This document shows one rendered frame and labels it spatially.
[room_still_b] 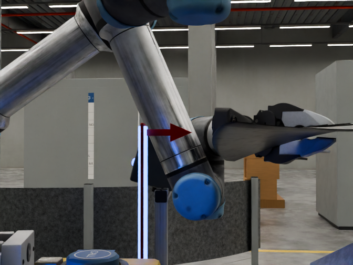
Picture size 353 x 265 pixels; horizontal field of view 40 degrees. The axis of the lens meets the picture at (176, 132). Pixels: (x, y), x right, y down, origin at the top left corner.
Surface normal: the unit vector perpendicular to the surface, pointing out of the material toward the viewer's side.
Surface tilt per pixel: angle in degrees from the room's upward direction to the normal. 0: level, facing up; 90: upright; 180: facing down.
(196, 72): 90
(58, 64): 124
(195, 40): 90
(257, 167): 90
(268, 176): 90
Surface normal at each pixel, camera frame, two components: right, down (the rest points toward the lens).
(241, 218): 0.66, -0.01
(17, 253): 0.12, -0.02
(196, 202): -0.14, -0.02
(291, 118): -0.82, -0.12
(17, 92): 0.20, 0.45
